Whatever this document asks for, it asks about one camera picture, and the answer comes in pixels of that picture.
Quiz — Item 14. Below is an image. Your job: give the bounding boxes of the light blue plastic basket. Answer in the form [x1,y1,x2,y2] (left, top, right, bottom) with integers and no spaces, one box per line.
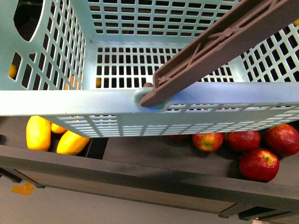
[0,0,299,138]

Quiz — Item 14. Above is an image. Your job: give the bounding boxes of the brown basket handle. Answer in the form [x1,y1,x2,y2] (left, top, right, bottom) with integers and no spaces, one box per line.
[140,0,299,107]

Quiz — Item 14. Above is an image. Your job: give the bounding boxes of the yellow mango lower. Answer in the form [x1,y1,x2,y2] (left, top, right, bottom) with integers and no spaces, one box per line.
[57,131,91,155]

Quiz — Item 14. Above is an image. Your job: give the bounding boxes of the yellow mango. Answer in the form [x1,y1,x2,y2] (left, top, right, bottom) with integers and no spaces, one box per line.
[57,131,91,155]
[26,116,51,151]

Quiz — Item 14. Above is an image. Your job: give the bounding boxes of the yellow mango left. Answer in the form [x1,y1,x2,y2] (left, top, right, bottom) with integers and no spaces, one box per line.
[26,116,51,151]

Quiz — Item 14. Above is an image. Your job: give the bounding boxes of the black fruit display tray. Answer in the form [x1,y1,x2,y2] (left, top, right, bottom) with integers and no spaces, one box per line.
[0,117,299,224]

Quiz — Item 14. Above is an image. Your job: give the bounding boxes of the red yellow apple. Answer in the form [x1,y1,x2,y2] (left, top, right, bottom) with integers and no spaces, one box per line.
[192,133,224,153]

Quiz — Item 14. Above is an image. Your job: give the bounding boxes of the red apple middle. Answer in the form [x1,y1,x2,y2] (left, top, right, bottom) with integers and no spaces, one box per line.
[225,131,261,152]

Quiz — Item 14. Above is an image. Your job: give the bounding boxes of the red apple front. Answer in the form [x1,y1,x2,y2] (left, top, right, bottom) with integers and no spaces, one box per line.
[239,148,280,182]

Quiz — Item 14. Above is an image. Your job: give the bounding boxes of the red apple right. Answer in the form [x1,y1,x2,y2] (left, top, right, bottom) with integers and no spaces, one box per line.
[264,124,299,157]

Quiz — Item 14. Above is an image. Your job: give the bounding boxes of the orange tape piece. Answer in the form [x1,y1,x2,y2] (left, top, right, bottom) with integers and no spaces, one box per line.
[11,182,34,196]

